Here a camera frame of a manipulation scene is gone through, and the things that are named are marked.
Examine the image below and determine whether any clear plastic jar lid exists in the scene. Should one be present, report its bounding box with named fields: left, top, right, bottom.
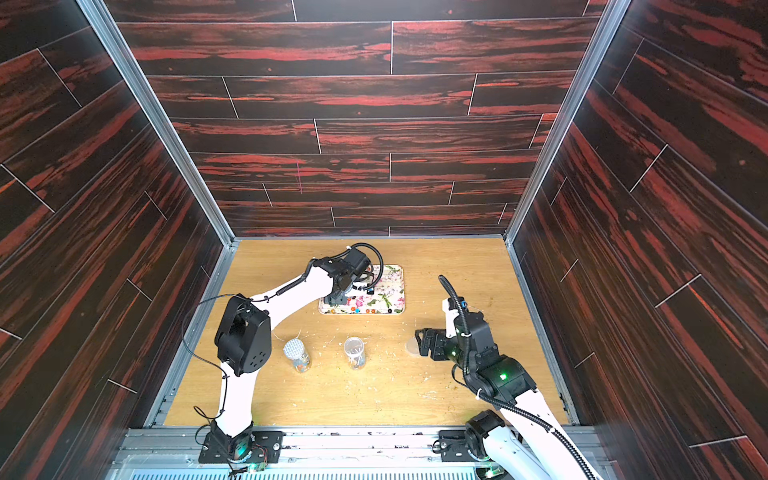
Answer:
left=405, top=337, right=420, bottom=357

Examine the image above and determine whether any clear plastic candy jar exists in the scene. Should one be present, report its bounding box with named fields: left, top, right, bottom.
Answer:
left=345, top=277, right=376, bottom=297

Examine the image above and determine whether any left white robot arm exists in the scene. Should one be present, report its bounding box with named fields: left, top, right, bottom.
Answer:
left=208, top=242, right=384, bottom=463

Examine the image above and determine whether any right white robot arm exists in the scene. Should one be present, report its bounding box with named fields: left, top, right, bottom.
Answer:
left=415, top=301, right=601, bottom=479

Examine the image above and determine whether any left candy jar with lid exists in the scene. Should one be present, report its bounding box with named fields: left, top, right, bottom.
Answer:
left=283, top=338, right=311, bottom=373

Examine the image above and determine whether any pile of colourful lollipops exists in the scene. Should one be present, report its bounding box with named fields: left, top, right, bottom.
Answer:
left=318, top=287, right=405, bottom=315

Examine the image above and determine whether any floral rectangular tray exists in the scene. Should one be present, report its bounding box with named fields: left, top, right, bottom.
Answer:
left=318, top=264, right=405, bottom=315

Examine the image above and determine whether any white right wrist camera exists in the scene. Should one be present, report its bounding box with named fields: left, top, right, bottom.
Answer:
left=442, top=298, right=460, bottom=338

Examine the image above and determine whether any left black corrugated cable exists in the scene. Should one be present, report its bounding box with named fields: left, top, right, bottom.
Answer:
left=181, top=242, right=385, bottom=421

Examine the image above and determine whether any black corrugated cable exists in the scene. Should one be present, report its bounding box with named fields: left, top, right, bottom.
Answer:
left=181, top=242, right=385, bottom=421
left=437, top=274, right=598, bottom=480

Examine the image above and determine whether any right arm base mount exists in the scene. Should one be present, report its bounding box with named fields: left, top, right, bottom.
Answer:
left=431, top=410, right=522, bottom=479

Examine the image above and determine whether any right black corrugated cable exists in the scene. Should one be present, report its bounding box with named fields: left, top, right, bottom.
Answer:
left=437, top=274, right=598, bottom=480

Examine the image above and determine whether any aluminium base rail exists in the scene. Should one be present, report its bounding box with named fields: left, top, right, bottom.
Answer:
left=107, top=427, right=601, bottom=480

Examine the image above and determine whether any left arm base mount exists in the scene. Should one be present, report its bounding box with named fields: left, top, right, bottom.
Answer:
left=198, top=422, right=284, bottom=473

